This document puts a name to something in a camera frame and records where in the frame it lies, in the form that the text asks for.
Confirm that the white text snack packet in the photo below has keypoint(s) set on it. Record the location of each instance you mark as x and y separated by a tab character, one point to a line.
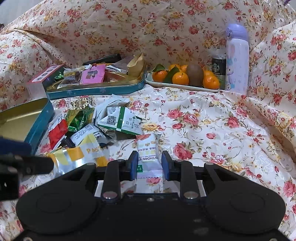
90	131

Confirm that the purple rabbit thermos bottle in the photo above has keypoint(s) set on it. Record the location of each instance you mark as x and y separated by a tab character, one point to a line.
237	59

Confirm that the red white small box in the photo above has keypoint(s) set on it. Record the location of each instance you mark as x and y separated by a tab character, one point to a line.
38	84

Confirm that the red white snack packet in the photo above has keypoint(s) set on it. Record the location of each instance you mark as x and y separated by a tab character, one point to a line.
57	130

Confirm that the black remote control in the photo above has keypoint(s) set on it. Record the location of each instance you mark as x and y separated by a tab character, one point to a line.
107	59

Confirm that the yellow white pastry packet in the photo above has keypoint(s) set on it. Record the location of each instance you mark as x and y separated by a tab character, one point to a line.
87	152

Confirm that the brown paper snack bag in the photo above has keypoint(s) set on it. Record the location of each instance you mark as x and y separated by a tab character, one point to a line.
135	66

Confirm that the empty teal tin box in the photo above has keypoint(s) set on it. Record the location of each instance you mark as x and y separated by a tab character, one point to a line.
27	122

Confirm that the floral sofa cover cloth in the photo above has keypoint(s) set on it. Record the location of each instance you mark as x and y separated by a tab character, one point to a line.
251	134

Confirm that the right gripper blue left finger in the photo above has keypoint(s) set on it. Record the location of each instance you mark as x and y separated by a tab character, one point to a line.
131	166

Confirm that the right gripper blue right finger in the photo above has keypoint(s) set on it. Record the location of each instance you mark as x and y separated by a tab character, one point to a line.
166	165

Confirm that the front right tangerine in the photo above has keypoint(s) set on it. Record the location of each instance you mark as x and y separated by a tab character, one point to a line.
211	82

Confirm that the left tangerine with leaf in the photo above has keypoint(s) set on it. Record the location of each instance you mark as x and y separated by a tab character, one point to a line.
159	76

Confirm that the pink snack packet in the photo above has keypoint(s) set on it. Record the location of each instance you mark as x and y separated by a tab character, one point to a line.
93	74

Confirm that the brown kiwi fruit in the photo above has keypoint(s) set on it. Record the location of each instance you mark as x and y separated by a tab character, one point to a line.
195	74

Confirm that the dark starbucks coffee can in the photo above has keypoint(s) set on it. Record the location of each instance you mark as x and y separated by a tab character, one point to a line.
219	68

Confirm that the front middle tangerine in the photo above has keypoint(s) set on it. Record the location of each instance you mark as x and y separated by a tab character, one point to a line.
180	78

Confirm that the pale fruit plate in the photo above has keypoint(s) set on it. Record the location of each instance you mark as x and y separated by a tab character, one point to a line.
150	81

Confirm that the white hawthorn snack packet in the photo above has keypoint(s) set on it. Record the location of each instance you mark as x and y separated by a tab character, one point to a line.
149	164

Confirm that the teal tin tray with snacks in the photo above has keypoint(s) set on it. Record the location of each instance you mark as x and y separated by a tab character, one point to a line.
114	83

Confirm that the white green striped snack packet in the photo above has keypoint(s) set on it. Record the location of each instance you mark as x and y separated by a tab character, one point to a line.
121	119

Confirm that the green meltykiss candy packet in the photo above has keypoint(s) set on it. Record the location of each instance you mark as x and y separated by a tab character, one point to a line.
79	118

